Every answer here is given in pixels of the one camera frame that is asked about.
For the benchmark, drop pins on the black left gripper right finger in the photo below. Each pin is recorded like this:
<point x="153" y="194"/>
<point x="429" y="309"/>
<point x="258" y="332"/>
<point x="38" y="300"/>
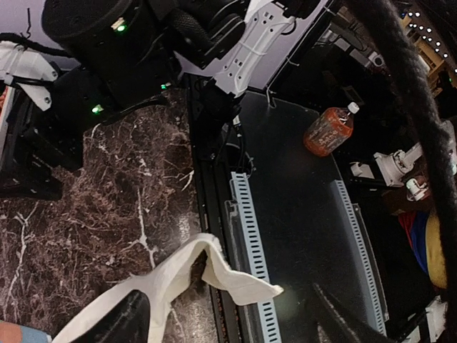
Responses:
<point x="338" y="323"/>

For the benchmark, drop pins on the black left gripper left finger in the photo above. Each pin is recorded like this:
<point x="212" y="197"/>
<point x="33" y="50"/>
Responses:
<point x="127" y="322"/>

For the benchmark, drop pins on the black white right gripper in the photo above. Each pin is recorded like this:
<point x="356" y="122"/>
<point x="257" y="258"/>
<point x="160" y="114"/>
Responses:
<point x="33" y="144"/>

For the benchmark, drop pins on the cream white embroidered towel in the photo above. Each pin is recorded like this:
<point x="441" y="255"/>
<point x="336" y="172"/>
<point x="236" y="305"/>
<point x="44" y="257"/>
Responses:
<point x="167" y="281"/>

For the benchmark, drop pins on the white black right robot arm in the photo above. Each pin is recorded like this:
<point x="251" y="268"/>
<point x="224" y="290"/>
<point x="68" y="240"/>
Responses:
<point x="114" y="57"/>

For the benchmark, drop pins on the light blue dotted towel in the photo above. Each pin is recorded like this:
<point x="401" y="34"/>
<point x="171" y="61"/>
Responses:
<point x="14" y="333"/>

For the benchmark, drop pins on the orange drink bottle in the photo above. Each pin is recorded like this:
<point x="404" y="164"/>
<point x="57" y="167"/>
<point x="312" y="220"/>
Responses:
<point x="330" y="130"/>

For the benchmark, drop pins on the white slotted cable duct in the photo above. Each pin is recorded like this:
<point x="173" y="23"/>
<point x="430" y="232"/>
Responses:
<point x="258" y="321"/>

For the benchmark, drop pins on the black table front rail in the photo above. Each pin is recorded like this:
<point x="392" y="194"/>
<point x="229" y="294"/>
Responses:
<point x="212" y="186"/>

